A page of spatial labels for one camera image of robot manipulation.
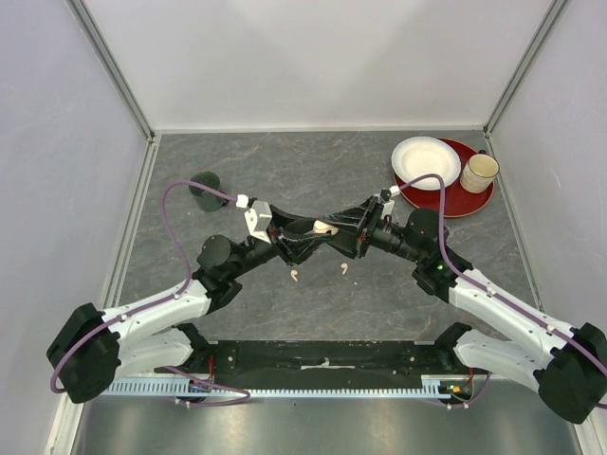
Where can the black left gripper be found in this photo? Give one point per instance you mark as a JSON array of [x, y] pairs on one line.
[[297, 251]]

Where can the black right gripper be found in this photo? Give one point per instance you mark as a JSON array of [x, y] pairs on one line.
[[347, 241]]

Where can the beige earbud charging case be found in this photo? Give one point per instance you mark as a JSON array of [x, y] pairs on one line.
[[322, 228]]

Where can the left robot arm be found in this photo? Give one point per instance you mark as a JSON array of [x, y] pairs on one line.
[[96, 347]]

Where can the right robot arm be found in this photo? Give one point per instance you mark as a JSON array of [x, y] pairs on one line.
[[565, 365]]

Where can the dark green mug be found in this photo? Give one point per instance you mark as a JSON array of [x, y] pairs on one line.
[[205, 200]]

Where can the white plate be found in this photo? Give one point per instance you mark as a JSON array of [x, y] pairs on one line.
[[421, 155]]

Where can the red round tray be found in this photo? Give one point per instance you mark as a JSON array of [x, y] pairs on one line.
[[460, 203]]

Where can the beige patterned cup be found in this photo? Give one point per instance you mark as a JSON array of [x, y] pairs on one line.
[[479, 173]]

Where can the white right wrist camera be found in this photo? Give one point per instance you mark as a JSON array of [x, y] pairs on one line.
[[386, 198]]

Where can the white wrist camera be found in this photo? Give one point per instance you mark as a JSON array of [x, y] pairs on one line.
[[258, 216], [386, 198]]

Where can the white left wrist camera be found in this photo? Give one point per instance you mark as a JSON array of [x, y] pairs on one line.
[[258, 216]]

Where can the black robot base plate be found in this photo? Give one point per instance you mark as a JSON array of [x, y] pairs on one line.
[[323, 365]]

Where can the light blue cable duct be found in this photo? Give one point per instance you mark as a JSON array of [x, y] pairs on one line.
[[181, 387]]

